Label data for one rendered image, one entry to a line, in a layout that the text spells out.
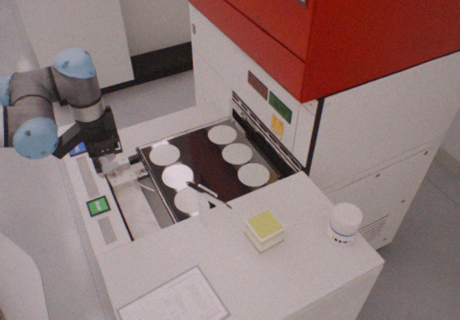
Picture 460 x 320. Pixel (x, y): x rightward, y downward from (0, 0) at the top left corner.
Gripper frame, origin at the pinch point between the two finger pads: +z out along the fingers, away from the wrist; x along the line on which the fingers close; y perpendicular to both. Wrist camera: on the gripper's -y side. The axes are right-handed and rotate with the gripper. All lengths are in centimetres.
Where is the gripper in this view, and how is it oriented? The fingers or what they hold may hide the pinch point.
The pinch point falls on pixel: (99, 175)
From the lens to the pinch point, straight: 110.1
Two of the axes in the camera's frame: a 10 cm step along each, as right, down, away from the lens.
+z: 0.0, 7.3, 6.9
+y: 9.2, -2.7, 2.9
